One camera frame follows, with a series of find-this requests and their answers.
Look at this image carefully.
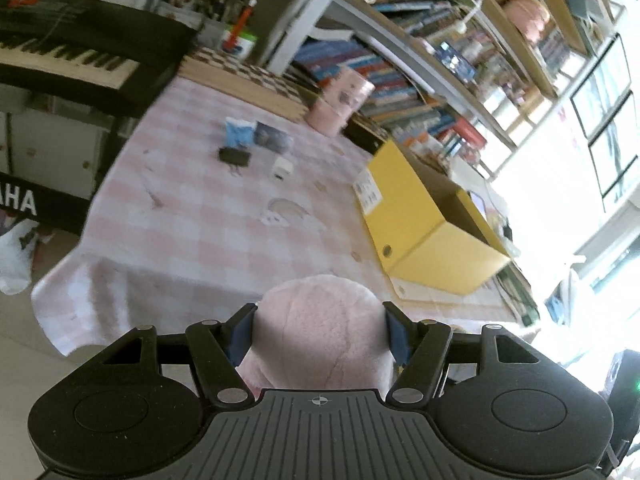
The pink cylinder container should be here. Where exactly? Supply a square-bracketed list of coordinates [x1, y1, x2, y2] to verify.
[305, 67, 376, 137]

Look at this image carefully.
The pen holder with pens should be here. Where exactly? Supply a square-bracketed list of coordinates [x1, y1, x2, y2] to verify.
[160, 0, 251, 47]

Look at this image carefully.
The pink plush toy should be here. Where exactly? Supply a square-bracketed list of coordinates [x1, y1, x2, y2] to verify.
[235, 275, 402, 392]

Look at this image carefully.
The pink round bag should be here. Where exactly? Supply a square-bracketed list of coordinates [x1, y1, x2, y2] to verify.
[502, 0, 551, 42]

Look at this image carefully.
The dark spray bottle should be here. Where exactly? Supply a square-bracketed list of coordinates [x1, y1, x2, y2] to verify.
[254, 122, 294, 154]

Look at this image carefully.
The black clip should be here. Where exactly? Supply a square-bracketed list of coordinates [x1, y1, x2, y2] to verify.
[218, 146, 251, 167]

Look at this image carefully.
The desktop with pink checked cloth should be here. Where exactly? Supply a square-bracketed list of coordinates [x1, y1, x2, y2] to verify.
[31, 77, 532, 357]

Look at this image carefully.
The white jar green lid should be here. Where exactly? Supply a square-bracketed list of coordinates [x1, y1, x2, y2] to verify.
[234, 32, 259, 62]

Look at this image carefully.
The wooden chessboard box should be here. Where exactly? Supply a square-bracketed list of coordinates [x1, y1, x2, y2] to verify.
[179, 45, 312, 122]

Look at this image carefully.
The white bookshelf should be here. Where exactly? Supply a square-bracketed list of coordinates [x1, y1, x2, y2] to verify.
[260, 0, 621, 181]

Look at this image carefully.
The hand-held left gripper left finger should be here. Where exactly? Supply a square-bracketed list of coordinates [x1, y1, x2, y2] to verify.
[102, 302, 258, 406]

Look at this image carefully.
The yellow cardboard box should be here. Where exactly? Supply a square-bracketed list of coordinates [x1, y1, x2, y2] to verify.
[352, 140, 512, 295]

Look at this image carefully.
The black piano keyboard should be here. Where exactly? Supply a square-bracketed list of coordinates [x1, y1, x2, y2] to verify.
[0, 0, 199, 121]

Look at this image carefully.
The row of books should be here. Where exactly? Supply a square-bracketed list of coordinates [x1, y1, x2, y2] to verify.
[290, 37, 489, 162]

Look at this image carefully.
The white plastic bag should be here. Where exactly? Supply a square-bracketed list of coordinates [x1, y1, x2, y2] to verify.
[0, 220, 42, 296]

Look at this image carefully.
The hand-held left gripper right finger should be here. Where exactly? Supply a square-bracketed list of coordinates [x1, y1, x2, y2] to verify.
[381, 301, 541, 407]

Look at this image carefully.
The blue packet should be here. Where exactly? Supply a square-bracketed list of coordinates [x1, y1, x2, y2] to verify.
[224, 117, 256, 147]

